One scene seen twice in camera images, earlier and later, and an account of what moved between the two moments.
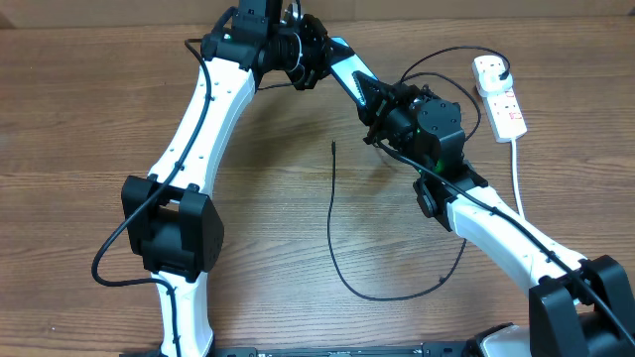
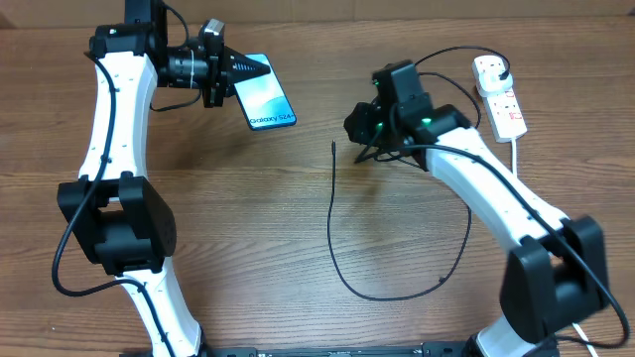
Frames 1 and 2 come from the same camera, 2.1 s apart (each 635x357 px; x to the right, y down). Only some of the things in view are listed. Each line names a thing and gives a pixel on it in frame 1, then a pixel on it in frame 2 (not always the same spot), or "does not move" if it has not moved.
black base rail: (462, 349) does not move
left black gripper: (324, 54) -> (223, 73)
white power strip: (505, 116) does not move
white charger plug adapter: (486, 71) does not move
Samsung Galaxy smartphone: (345, 68) -> (263, 98)
